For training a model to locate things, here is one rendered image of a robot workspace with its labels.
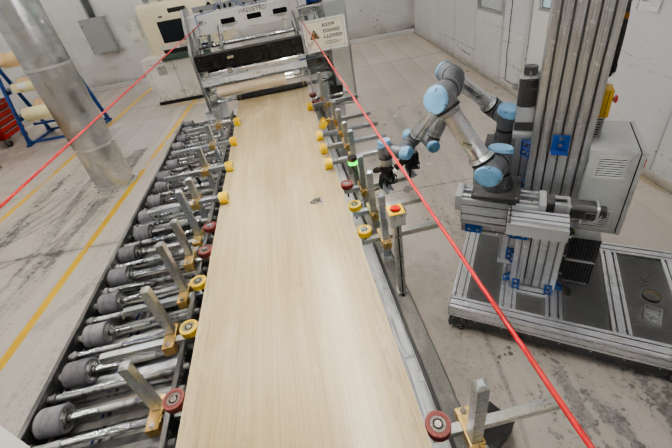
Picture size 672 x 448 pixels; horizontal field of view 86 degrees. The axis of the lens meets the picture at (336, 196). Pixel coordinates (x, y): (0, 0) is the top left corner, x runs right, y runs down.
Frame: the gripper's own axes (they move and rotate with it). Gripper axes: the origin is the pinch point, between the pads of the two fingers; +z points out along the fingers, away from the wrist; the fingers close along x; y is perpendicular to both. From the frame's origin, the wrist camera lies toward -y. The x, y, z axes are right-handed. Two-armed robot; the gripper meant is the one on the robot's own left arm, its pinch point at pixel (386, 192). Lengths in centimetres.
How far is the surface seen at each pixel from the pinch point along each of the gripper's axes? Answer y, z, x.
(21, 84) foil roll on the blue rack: -709, -18, -289
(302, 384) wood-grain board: 76, 2, -93
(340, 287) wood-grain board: 46, 2, -59
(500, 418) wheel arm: 120, 8, -44
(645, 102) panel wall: 6, 29, 276
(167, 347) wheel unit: 25, 6, -136
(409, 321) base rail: 66, 22, -37
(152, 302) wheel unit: 19, -15, -133
